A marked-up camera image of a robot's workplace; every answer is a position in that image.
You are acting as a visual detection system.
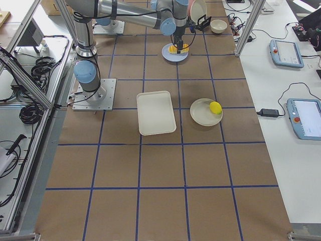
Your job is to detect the blue plate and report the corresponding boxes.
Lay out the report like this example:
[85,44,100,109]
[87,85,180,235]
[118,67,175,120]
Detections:
[162,44,188,62]

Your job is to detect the grey control box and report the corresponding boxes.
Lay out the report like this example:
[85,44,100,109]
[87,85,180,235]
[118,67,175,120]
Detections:
[17,18,44,53]

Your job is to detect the cream round plate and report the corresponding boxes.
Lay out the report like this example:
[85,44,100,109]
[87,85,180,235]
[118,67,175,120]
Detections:
[190,98,223,127]

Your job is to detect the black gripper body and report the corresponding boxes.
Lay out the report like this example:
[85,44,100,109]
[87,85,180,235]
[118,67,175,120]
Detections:
[171,21,196,47]

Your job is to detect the aluminium frame post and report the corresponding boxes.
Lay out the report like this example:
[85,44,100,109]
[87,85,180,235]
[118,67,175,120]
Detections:
[234,0,265,57]

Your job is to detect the yellow lemon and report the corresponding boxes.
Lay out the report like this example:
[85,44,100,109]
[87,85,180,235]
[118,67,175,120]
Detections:
[209,101,222,115]

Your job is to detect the cardboard box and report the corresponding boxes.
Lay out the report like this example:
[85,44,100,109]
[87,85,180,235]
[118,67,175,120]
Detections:
[40,0,61,16]

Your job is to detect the coiled black cables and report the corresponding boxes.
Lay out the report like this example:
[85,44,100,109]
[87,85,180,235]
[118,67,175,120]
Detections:
[19,103,44,125]

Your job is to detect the cream bowl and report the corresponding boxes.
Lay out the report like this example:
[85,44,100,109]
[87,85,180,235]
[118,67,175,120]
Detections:
[210,19,228,34]

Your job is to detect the upper teach pendant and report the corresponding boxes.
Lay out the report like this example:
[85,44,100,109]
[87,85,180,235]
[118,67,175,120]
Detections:
[269,39,304,68]

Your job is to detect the yellow twisted bread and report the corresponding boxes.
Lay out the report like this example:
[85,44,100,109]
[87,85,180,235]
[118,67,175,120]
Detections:
[168,44,189,54]

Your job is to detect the black dish rack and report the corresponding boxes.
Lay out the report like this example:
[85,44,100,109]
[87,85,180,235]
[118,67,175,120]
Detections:
[193,14,212,31]

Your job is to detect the cream plate in rack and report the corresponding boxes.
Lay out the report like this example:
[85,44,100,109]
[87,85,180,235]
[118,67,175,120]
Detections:
[189,0,207,24]

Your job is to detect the teach pendant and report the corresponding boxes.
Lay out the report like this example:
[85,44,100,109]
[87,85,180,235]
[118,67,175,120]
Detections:
[269,39,304,68]
[286,98,320,141]

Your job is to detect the lower teach pendant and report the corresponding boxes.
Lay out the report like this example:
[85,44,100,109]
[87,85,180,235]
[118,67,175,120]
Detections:
[286,98,320,141]

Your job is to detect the cream rectangular tray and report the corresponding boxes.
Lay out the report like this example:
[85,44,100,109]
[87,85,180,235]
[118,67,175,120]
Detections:
[136,90,177,136]

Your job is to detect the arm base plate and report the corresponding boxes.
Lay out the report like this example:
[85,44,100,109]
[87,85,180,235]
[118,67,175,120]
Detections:
[93,20,125,35]
[72,78,116,111]

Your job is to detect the black power adapter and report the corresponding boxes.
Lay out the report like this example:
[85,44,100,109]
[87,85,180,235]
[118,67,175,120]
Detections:
[256,108,280,117]

